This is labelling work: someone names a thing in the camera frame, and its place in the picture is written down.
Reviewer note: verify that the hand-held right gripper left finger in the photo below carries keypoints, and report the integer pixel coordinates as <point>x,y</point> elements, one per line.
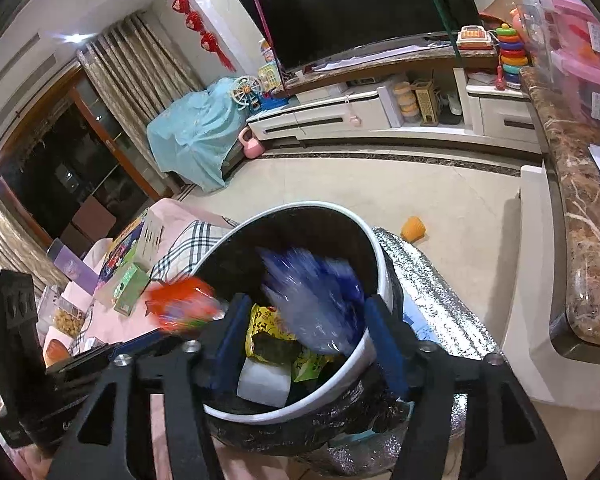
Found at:
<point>227,345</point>

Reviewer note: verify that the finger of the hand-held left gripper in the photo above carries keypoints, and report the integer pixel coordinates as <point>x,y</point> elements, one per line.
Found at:
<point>94,352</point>

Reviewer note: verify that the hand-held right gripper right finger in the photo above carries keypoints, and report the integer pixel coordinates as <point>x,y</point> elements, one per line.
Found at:
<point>387,345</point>

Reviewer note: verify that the red snack packet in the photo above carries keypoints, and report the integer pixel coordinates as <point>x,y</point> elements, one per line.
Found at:
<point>179,305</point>

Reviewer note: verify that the white-rimmed bin with black liner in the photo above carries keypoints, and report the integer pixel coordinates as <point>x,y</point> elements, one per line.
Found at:
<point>275,414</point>

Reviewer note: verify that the blue plastic packet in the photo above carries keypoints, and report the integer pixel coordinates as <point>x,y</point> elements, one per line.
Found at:
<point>310,305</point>

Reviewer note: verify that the teal printed packet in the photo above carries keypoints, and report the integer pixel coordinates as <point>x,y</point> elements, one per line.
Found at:
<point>410,317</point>

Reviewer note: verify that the orange round snack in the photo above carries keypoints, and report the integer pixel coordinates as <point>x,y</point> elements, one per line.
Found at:
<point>55,354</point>

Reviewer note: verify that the clear snack container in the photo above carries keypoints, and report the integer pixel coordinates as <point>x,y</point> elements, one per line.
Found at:
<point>67,320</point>

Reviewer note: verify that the yellow snack packet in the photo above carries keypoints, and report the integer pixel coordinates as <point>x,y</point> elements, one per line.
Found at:
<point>265,322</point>

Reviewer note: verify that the green box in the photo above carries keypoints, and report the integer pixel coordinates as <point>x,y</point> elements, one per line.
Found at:
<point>129,290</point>

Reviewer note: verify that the green-yellow snack packet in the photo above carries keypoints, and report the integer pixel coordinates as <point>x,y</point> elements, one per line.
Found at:
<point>312,365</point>

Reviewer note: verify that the purple box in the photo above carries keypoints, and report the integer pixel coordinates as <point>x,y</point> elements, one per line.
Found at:
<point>74,267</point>

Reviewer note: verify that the beige patterned curtain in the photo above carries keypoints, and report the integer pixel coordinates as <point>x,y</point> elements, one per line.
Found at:
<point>134,65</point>
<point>4,240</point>

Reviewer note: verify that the plaid cloth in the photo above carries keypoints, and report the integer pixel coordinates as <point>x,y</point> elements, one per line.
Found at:
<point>194,245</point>

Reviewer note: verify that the colourful game box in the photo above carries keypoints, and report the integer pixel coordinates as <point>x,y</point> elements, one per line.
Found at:
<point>129,245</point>

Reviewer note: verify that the orange plastic cup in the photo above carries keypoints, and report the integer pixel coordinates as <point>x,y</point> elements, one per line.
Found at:
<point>413,229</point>

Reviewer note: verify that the wood-framed glass door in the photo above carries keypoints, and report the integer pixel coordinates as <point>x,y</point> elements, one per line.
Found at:
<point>54,170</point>

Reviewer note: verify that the white counter base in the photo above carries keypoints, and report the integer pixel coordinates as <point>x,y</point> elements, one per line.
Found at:
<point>530,260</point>

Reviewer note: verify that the pink kettlebell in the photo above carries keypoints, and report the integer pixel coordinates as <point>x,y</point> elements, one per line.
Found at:
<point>252,149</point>

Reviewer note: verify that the light blue cloth cover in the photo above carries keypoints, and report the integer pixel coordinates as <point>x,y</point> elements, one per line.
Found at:
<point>194,130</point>

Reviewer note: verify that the small pink pendant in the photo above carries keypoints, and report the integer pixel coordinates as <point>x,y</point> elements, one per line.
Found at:
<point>354,121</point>

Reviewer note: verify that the white television cabinet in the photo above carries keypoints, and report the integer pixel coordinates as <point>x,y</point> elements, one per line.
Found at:
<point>325,115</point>

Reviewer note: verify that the brown marble counter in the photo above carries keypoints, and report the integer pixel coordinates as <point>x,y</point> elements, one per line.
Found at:
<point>580,200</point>

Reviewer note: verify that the wooden slatted rack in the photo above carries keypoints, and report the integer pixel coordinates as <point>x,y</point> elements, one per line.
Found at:
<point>426,105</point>

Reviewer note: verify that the toy bamboo steamer stack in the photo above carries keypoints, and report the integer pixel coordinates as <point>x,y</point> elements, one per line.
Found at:
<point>405,102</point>

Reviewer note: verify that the blue toy tray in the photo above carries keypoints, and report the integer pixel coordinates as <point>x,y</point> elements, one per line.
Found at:
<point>274,103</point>

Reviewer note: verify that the ferris wheel toy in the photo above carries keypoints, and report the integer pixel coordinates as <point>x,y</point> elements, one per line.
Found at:
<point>243,91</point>

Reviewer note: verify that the colourful toy house box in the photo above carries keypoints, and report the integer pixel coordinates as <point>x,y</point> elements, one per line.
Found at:
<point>270,77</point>

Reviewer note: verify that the pink toy guitar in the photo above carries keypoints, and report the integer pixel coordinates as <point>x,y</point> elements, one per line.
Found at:
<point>503,79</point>

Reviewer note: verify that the toy cash register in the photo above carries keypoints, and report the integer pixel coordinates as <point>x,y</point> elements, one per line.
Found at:
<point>472,37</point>

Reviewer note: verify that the pink lidded storage box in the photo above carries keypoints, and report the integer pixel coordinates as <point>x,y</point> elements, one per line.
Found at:
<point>575,20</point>
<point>590,95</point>

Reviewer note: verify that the black flat television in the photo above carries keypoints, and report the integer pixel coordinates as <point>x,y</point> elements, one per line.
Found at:
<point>350,5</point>

